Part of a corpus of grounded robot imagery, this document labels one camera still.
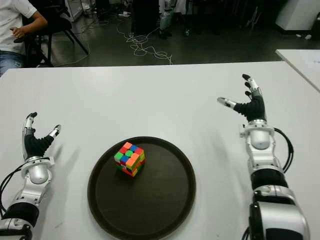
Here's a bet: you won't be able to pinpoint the arm black cables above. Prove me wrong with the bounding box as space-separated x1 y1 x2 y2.
0 162 28 218
273 127 295 173

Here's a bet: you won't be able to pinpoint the thin white cable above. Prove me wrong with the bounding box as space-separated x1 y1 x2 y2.
53 14 111 68

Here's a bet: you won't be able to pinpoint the grey metal stand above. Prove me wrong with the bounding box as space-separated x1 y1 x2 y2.
246 7 260 30

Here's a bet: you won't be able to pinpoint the seated person white shirt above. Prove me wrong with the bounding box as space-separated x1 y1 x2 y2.
0 0 49 76

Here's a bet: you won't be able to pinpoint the right arm black cables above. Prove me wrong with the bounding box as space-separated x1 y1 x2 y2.
273 127 295 173

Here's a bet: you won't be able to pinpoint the black cabinet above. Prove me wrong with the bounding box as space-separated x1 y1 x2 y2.
131 0 161 36

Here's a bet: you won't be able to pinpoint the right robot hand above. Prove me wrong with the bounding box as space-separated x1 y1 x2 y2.
216 73 268 124

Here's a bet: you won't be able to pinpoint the black chair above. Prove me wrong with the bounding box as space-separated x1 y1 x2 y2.
23 4 90 68

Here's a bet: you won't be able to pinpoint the multicolour Rubik's cube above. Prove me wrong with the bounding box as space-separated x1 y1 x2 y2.
114 141 146 178

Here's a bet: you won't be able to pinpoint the left arm black cables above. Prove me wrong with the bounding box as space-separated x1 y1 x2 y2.
0 162 28 218

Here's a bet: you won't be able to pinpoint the tangled white cable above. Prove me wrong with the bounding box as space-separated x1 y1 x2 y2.
117 24 174 65

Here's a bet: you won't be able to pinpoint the white side table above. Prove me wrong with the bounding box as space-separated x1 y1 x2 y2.
275 49 320 92

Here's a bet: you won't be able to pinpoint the dark round plate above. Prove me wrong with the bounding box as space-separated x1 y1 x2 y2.
87 136 197 240

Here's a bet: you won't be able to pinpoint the white cabinet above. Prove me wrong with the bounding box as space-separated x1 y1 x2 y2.
274 0 320 32

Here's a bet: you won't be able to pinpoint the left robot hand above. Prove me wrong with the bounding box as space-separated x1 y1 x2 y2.
22 111 62 162

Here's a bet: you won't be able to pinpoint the white glass display case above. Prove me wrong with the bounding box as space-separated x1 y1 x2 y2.
65 0 85 23

